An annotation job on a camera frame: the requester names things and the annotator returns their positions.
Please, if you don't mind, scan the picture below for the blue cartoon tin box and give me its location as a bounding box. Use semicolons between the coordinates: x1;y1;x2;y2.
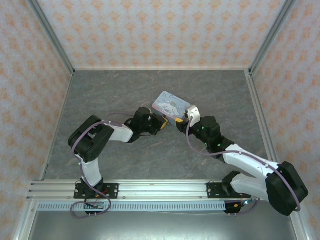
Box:
151;90;192;127

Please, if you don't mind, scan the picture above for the grey metal shelf sheet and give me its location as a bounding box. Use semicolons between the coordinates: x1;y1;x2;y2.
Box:
14;199;308;240

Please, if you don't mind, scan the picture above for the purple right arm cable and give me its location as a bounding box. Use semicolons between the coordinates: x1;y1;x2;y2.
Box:
186;117;302;213

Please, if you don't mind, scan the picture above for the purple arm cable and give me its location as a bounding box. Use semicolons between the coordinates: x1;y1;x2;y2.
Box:
186;117;302;213
69;112;141;219

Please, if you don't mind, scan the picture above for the aluminium side floor rail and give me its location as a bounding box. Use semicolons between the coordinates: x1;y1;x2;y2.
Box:
244;71;282;166
39;72;75;181

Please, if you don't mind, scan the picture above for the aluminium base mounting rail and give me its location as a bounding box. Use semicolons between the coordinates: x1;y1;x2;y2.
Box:
26;181;253;201

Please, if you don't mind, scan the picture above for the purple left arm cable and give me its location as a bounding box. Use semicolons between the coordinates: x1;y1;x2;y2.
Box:
69;112;141;219

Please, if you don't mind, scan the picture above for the white slotted cable duct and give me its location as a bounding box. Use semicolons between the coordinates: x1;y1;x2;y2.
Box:
36;201;227;213

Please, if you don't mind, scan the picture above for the aluminium corner frame post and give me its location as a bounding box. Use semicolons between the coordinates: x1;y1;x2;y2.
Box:
249;0;297;76
26;0;76;76

